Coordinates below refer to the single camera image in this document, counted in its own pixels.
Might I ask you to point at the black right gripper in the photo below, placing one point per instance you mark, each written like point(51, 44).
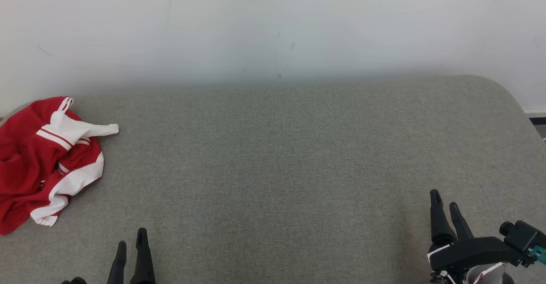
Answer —
point(473, 252)

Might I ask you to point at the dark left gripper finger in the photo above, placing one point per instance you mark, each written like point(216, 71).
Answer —
point(117, 267)
point(143, 262)

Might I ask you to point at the red shorts with white trim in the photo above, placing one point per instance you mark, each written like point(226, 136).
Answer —
point(72, 184)

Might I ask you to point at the red Bulls basketball jersey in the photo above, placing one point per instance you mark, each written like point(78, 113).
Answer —
point(25, 134)

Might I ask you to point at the black skirting strip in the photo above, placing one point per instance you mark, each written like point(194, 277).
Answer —
point(538, 120)

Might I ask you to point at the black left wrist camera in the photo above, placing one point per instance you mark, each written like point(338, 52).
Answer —
point(74, 281)

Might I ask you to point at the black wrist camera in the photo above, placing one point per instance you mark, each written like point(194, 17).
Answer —
point(74, 281)
point(522, 235)

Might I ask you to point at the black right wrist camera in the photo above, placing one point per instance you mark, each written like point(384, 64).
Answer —
point(522, 235)

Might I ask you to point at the teal right camera connector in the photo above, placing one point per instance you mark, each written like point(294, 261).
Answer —
point(541, 254)

